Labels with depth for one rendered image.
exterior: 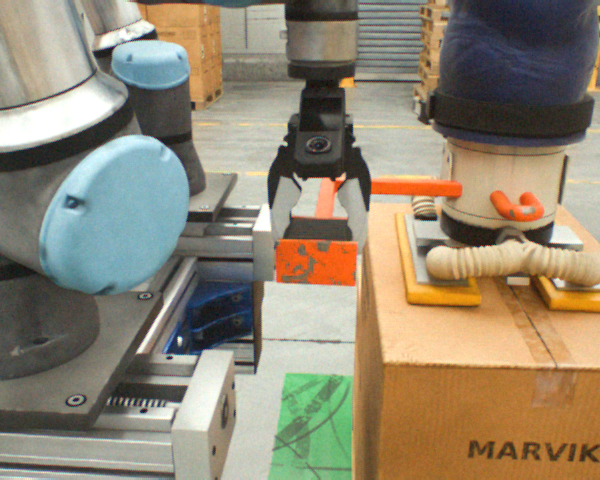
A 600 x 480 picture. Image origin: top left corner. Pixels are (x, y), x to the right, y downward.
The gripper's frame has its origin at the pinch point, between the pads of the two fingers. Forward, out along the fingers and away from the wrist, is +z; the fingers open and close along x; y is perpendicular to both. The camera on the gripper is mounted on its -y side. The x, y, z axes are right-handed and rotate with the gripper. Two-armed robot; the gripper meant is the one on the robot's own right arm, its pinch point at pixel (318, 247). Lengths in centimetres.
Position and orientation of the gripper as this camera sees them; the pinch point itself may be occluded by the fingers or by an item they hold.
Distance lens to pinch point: 72.7
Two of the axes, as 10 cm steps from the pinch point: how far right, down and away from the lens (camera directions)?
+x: -10.0, -0.3, 0.8
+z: 0.0, 9.3, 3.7
